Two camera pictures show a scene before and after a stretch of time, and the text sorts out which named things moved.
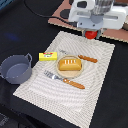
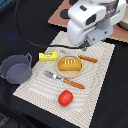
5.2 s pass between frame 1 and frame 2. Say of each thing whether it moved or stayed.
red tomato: moved
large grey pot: stayed
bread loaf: stayed
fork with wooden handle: stayed
